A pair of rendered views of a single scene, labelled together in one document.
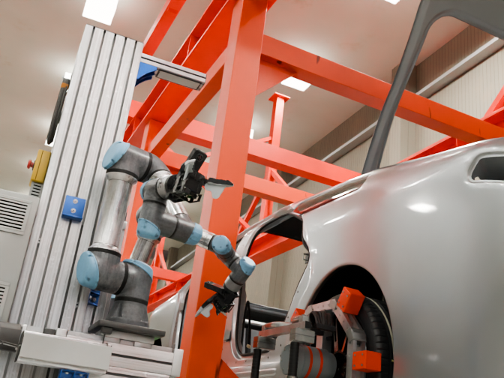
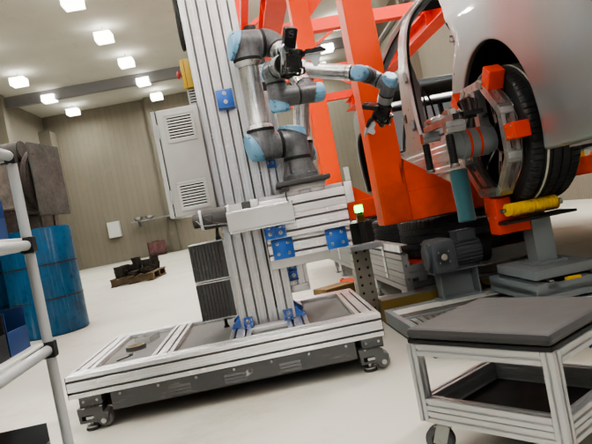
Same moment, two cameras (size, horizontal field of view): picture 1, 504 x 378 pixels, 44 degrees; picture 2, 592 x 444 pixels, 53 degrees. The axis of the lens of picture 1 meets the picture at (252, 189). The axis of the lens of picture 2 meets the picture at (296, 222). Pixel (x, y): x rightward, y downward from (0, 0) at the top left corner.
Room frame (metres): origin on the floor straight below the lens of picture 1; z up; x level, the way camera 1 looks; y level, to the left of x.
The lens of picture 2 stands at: (-0.26, -0.35, 0.69)
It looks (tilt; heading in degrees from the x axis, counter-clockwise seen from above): 1 degrees down; 18
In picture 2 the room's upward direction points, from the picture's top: 11 degrees counter-clockwise
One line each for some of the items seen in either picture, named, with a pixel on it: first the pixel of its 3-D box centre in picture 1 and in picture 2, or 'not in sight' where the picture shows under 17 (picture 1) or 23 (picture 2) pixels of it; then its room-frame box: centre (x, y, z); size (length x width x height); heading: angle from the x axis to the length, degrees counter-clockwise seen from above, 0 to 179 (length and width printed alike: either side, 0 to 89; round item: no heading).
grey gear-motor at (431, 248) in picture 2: not in sight; (465, 262); (2.99, -0.19, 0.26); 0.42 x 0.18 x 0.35; 113
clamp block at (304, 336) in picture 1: (302, 335); (454, 126); (2.51, -0.27, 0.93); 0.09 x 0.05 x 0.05; 113
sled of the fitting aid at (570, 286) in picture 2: not in sight; (547, 281); (2.81, -0.55, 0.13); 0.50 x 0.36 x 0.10; 23
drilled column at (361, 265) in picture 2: not in sight; (365, 283); (3.08, 0.39, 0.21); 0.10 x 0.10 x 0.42; 23
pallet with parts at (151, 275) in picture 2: not in sight; (137, 269); (9.13, 5.80, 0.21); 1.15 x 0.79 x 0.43; 21
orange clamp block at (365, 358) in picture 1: (366, 361); (517, 129); (2.46, -0.52, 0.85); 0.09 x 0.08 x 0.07; 23
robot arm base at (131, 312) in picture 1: (128, 314); (299, 167); (2.17, 0.37, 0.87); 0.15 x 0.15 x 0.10
